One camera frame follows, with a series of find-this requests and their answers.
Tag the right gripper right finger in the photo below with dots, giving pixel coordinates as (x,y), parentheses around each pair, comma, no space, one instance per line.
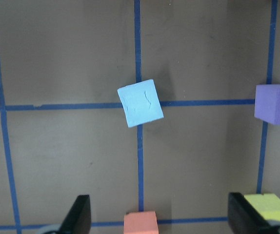
(244,219)

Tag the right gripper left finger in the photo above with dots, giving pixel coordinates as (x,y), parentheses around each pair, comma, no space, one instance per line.
(78,219)

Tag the light blue foam block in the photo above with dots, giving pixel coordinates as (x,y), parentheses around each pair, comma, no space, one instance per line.
(140,103)

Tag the orange block near arm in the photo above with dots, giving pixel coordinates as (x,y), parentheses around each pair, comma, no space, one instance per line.
(141,223)

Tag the yellow foam block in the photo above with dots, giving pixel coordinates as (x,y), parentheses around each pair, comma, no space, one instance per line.
(267,205)

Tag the purple foam block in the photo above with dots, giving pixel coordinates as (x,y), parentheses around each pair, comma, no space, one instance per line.
(267,103)

